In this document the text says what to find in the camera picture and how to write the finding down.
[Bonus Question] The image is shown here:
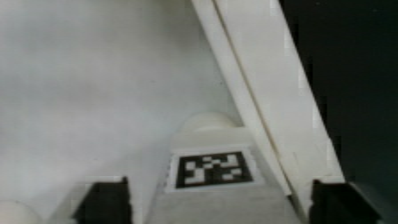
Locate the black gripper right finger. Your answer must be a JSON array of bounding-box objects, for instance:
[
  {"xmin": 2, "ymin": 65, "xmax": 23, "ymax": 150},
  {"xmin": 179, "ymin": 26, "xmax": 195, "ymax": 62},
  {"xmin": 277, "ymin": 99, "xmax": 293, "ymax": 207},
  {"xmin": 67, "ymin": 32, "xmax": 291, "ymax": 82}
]
[{"xmin": 309, "ymin": 180, "xmax": 382, "ymax": 224}]

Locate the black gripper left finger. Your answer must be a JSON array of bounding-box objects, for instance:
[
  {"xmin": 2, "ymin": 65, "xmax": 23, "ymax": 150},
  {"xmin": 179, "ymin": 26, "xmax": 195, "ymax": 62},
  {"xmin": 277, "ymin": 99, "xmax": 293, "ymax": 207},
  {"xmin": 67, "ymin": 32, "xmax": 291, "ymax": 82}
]
[{"xmin": 50, "ymin": 175, "xmax": 133, "ymax": 224}]

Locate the white table leg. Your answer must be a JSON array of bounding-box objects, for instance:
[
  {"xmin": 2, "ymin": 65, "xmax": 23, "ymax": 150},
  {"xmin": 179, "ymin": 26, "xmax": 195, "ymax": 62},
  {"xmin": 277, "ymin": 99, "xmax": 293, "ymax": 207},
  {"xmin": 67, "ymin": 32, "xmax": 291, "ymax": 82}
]
[{"xmin": 145, "ymin": 113, "xmax": 300, "ymax": 224}]

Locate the white square tabletop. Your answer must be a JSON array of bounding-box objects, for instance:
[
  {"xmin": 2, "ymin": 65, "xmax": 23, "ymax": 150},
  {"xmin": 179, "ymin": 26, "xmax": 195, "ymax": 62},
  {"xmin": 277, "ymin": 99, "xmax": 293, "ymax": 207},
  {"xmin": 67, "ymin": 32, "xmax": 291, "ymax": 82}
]
[{"xmin": 0, "ymin": 0, "xmax": 343, "ymax": 224}]

